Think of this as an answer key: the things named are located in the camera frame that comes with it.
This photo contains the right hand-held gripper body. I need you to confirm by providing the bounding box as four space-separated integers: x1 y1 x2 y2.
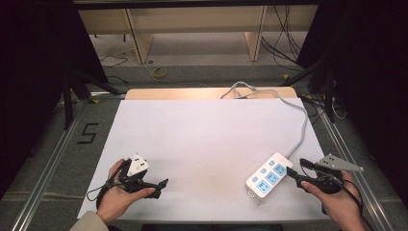
314 153 366 195

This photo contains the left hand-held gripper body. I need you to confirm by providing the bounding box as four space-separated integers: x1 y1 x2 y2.
118 153 152 194

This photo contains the white power strip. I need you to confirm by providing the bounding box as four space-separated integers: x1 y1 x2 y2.
244 152 294 200

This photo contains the person's left hand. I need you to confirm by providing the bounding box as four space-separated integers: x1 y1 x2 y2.
95 159 156 225

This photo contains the person's right hand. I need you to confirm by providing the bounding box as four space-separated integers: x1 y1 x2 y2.
300 169 368 231

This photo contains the white board table cover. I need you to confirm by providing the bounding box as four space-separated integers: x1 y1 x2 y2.
76 97 331 223

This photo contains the black metal stand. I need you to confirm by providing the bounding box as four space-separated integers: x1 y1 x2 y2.
62 67 127 131
281 57 339 124

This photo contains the dark curtain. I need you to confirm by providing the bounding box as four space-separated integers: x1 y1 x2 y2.
295 0 408 206
0 0 109 200

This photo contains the light wooden desk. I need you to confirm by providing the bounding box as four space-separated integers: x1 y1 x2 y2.
77 4 319 64

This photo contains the aluminium floor rail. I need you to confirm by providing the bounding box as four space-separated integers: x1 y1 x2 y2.
316 102 396 231
11 98 89 231

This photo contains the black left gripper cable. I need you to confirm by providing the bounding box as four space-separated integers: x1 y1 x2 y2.
86 159 130 210

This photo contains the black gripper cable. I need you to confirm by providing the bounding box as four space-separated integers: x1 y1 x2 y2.
86 159 130 210
320 172 376 231

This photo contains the grey power strip cable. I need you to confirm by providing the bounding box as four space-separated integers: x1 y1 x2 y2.
220 80 310 160

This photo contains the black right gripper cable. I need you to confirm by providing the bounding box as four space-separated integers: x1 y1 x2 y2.
320 172 376 231

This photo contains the white floor cable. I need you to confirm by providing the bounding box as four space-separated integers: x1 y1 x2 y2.
330 95 348 121

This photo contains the yellow cable coil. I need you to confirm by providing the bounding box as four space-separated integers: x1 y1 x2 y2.
151 65 169 80

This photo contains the thin black floor cable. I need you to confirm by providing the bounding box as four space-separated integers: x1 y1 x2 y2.
98 53 130 69

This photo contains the black floor cables bundle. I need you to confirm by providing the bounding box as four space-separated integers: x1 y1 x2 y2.
260 5 305 72

